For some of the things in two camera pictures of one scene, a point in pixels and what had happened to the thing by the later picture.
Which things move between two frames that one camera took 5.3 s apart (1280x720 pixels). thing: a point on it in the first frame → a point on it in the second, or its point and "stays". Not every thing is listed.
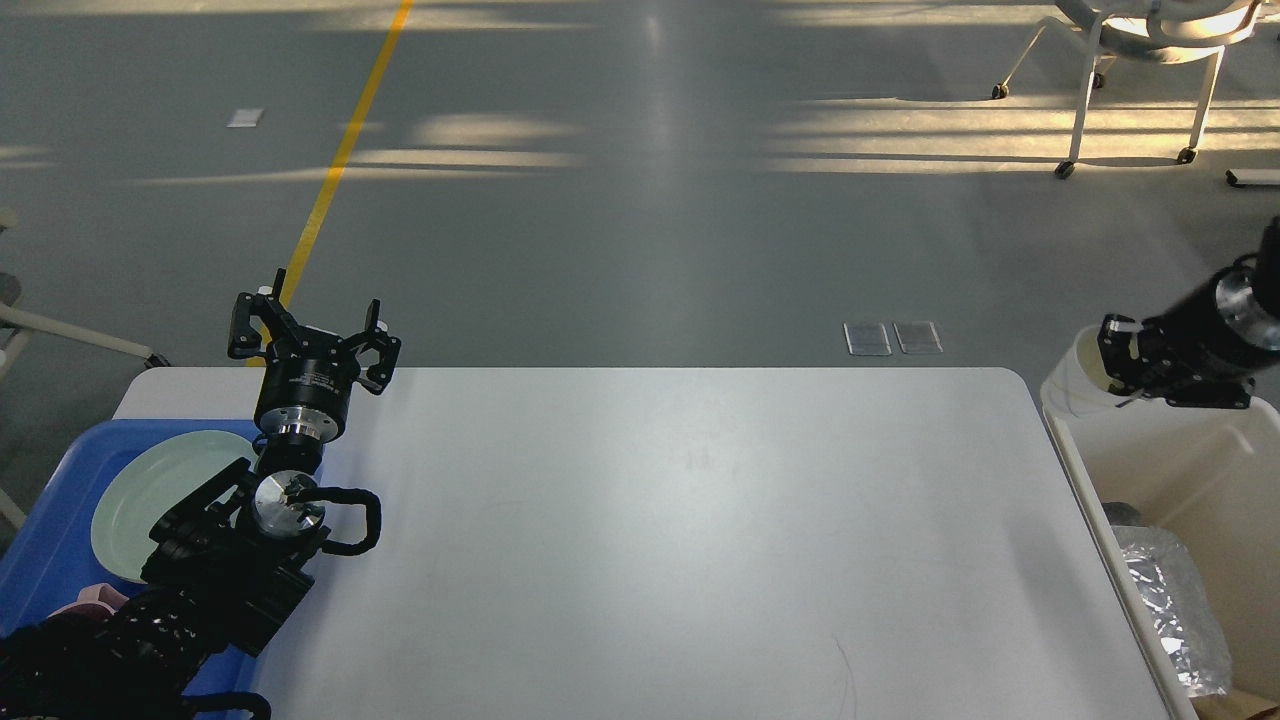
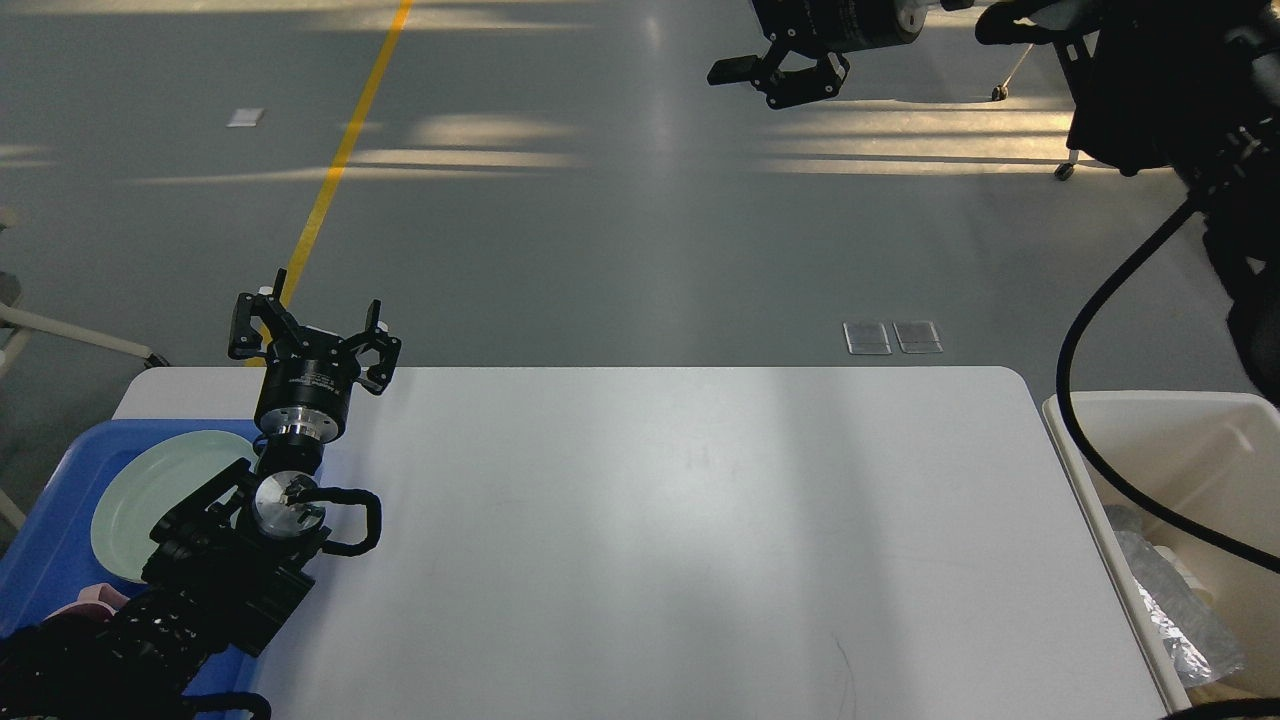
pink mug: [98, 601] stays
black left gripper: [310, 374] stays
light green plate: [151, 479] stays
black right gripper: [1216, 337] → [819, 25]
